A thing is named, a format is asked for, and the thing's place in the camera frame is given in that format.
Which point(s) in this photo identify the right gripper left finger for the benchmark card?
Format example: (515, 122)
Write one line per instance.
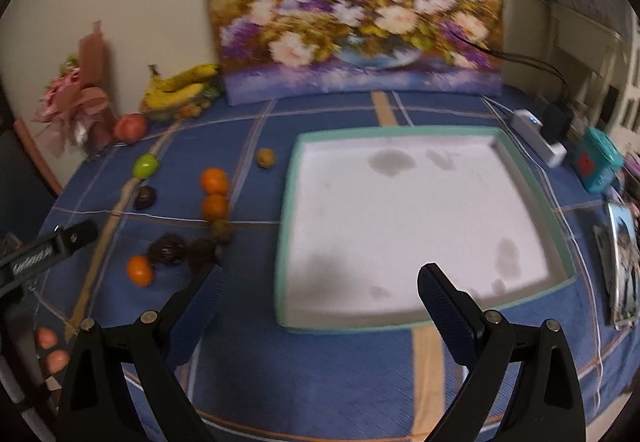
(95, 402)

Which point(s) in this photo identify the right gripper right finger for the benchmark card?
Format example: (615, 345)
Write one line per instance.
(546, 402)

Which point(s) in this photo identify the orange tangerine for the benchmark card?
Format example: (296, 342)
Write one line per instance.
(214, 181)
(139, 270)
(215, 207)

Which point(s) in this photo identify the left hand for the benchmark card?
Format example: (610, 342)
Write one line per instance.
(53, 359)

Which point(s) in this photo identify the dark wrinkled date wide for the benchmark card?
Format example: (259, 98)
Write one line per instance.
(168, 250)

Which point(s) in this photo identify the smartphone on stand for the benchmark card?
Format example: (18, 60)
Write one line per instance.
(619, 253)

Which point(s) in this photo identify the dark wrinkled date long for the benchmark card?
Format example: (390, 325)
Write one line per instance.
(201, 254)

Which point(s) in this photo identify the olive green small fruit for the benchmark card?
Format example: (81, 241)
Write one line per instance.
(221, 231)

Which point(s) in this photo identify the dark avocado far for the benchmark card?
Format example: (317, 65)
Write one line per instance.
(145, 198)

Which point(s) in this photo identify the small green apple far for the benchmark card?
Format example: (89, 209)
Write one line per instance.
(145, 166)

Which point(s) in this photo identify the orange tangerine top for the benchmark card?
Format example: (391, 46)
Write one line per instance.
(214, 181)

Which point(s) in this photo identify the teal toy box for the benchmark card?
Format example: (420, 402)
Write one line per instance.
(596, 161)

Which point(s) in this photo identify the teal white shallow tray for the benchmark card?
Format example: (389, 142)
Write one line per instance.
(364, 209)

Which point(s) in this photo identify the red apple front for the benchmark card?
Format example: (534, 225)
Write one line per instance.
(130, 129)

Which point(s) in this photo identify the white power strip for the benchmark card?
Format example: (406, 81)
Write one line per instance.
(529, 128)

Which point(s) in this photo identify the pink flower bouquet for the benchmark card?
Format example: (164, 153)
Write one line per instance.
(75, 110)

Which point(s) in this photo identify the black power adapter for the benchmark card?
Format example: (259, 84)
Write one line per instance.
(556, 119)

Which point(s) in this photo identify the brown kiwi near tray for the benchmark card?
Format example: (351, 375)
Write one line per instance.
(265, 158)

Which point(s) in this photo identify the yellow banana lower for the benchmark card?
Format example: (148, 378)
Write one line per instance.
(155, 100)

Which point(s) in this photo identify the yellow banana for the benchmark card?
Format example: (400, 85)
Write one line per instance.
(201, 73)
(155, 100)

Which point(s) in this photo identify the clear glass fruit bowl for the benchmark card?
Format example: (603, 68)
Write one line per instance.
(191, 110)

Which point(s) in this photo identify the yellow banana upper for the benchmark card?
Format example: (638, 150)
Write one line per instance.
(201, 73)

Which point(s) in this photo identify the white lattice chair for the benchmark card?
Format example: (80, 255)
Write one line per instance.
(595, 44)

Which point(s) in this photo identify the floral oil painting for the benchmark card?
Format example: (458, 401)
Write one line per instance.
(269, 49)

